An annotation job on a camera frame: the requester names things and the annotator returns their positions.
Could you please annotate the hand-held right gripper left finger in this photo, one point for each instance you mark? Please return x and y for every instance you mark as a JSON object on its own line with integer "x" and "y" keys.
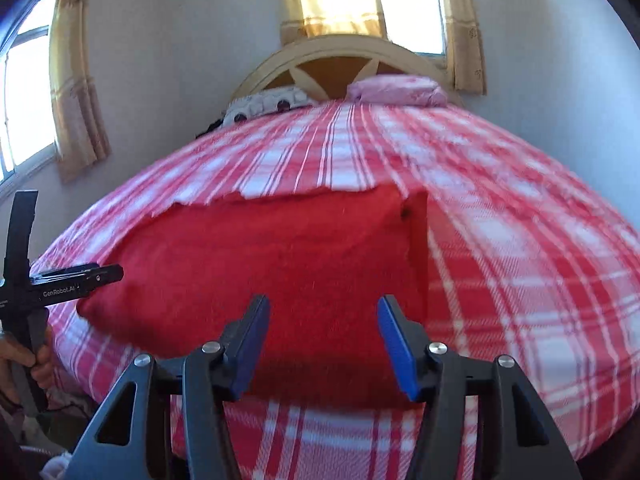
{"x": 252, "y": 345}

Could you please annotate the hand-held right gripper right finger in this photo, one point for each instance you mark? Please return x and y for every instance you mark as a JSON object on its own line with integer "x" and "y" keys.
{"x": 395, "y": 345}

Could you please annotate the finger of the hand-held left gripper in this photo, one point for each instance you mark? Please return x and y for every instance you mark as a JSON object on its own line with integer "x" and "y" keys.
{"x": 102, "y": 276}

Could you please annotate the red knitted sweater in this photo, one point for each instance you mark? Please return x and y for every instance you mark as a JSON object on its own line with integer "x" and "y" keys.
{"x": 300, "y": 250}

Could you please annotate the person's left hand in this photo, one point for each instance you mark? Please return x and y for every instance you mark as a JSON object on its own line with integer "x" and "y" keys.
{"x": 12, "y": 360}

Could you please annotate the red plaid bed blanket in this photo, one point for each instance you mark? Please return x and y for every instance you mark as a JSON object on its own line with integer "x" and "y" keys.
{"x": 500, "y": 210}

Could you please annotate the dark cloth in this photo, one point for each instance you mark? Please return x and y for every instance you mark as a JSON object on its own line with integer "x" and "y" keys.
{"x": 212, "y": 125}

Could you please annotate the side window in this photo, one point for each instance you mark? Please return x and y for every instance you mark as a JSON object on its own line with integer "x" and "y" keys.
{"x": 30, "y": 100}

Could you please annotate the yellow side curtain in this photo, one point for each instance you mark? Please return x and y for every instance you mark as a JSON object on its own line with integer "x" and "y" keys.
{"x": 75, "y": 85}

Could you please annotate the white patterned pillow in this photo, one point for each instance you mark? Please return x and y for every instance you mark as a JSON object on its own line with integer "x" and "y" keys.
{"x": 265, "y": 102}

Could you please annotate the pink pillow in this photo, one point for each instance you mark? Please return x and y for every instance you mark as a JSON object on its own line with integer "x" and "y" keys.
{"x": 395, "y": 87}

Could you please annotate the cream wooden headboard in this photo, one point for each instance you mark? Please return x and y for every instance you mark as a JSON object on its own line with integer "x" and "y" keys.
{"x": 325, "y": 47}

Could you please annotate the narrow yellow curtain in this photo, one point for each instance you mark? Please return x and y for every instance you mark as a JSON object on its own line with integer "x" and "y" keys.
{"x": 465, "y": 35}

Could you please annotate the sliding window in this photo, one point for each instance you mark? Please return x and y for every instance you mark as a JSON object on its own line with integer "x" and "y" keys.
{"x": 410, "y": 10}

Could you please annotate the wide yellow curtain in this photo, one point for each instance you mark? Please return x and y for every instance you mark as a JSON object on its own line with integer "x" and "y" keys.
{"x": 330, "y": 0}

